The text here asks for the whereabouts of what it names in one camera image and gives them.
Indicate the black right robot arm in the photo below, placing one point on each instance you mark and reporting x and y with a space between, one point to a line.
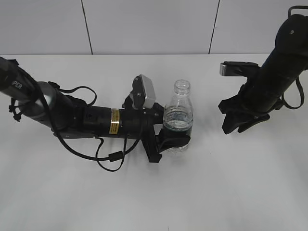
289 58

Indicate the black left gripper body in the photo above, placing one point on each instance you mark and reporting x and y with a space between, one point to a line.
123 123

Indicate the clear green-label water bottle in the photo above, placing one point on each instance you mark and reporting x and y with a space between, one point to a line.
178 113

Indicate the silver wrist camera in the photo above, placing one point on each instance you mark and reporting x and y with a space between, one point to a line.
236 69
143 94

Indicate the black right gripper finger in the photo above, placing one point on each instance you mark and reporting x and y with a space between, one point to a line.
236 120
249 120

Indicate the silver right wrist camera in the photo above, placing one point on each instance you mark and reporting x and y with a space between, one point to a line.
236 69

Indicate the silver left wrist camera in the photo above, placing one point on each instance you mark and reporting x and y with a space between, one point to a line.
143 94

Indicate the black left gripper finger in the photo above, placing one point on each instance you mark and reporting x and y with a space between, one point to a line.
167 139
158 113

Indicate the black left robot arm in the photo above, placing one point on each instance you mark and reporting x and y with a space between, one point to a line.
73 118

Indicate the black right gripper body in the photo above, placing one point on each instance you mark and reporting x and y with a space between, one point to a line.
254 101

